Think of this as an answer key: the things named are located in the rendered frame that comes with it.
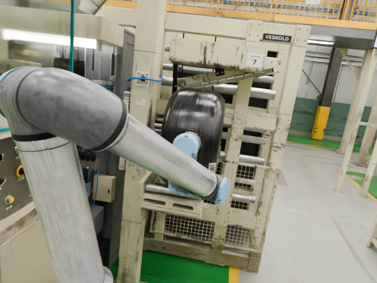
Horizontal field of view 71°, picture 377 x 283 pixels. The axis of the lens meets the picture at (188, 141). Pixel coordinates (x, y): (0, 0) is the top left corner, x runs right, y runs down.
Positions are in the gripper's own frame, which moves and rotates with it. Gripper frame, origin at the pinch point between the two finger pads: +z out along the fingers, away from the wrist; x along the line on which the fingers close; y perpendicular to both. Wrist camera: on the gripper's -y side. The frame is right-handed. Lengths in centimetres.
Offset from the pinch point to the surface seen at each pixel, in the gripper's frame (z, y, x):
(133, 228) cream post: 30, -64, 33
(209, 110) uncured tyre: 7.3, 16.7, -4.9
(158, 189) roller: 18.5, -31.9, 17.8
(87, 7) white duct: 42, 72, 84
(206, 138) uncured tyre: 1.5, 2.6, -5.6
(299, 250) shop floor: 140, -108, -111
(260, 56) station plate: 42, 54, -29
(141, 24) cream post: 15, 57, 38
